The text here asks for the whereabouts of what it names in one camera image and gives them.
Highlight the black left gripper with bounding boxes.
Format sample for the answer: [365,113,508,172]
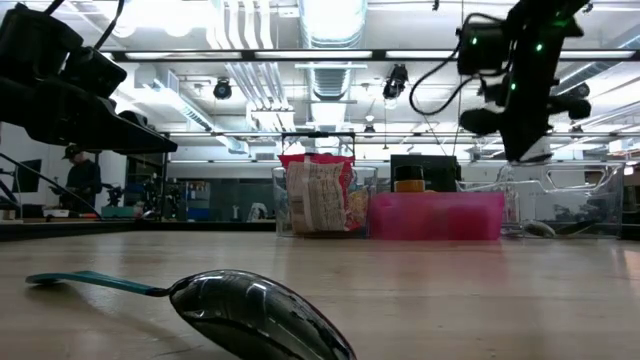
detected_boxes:
[0,2,179,155]

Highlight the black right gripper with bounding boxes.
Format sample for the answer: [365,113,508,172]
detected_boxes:
[458,49,593,164]

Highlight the red noodle packet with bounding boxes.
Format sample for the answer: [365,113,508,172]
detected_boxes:
[278,152,355,236]

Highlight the person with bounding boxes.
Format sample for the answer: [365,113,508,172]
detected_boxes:
[58,143,104,215]

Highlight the clear plastic bin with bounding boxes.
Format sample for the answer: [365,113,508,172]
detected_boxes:
[271,164,379,239]
[455,160,626,239]

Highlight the teal box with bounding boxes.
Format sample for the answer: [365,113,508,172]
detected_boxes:
[101,206,135,220]

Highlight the pink plastic bin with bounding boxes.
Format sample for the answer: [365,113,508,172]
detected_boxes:
[367,191,507,241]

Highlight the black ceiling spotlight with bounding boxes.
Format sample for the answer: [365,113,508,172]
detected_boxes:
[213,78,234,101]
[382,63,410,101]

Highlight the blue storage crates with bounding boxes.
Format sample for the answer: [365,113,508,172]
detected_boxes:
[178,180,212,221]

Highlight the black workstation frame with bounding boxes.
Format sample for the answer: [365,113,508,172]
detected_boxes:
[91,130,172,221]

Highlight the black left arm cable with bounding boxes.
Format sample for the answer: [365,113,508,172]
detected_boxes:
[0,152,103,220]

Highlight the black wall monitor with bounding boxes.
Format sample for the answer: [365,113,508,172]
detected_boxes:
[12,158,43,194]

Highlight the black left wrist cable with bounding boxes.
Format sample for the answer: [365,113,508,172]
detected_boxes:
[93,0,126,51]

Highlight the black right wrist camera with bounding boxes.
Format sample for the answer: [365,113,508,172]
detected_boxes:
[456,22,512,77]

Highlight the black aluminium table frame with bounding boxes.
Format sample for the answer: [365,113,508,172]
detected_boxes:
[0,219,640,242]

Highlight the black overhead frame bar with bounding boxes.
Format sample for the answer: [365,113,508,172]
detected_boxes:
[102,48,640,63]

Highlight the black background frame stand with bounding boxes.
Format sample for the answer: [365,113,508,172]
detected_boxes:
[280,130,357,161]

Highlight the silver ceiling air duct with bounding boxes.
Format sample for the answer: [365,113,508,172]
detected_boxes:
[298,0,369,101]

